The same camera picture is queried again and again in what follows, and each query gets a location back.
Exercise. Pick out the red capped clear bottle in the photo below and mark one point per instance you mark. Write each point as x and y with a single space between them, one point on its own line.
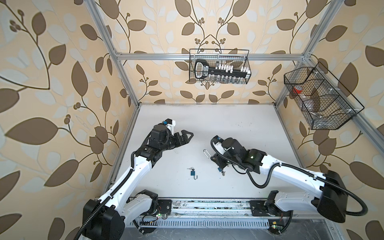
298 93

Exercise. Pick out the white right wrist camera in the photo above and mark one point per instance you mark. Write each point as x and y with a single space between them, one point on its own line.
217 145

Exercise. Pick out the blue padlock with keys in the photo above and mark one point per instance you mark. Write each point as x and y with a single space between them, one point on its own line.
221 171
193 173

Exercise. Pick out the aluminium frame profile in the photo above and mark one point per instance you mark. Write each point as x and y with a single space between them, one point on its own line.
151 42

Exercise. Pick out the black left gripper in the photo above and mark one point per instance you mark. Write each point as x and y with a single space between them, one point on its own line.
180 143

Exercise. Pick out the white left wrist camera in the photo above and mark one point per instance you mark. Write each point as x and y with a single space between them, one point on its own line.
170 124

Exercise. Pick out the black wire basket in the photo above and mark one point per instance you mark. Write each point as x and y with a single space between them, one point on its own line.
234 57
335 104

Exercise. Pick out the black wire basket rear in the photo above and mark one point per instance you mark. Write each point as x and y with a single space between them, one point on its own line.
234 57

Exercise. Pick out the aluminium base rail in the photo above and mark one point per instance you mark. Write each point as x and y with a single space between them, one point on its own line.
206 213

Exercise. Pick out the black wire basket right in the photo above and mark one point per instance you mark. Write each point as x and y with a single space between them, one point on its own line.
335 104

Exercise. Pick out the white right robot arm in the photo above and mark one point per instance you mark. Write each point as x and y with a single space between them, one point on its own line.
324 193

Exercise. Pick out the blue padlock with keys right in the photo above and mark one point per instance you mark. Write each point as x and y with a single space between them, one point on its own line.
221 171

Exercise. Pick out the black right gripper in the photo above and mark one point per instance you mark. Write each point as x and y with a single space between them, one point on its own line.
218 160

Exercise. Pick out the brass padlock with key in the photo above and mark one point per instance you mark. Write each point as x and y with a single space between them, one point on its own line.
207 154

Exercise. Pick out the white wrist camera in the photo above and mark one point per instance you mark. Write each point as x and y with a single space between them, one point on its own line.
217 145
170 124

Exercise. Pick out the blue padlock with keys left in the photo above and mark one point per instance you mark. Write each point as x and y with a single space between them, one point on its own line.
193 173

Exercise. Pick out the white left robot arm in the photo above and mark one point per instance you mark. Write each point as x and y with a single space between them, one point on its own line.
107 217

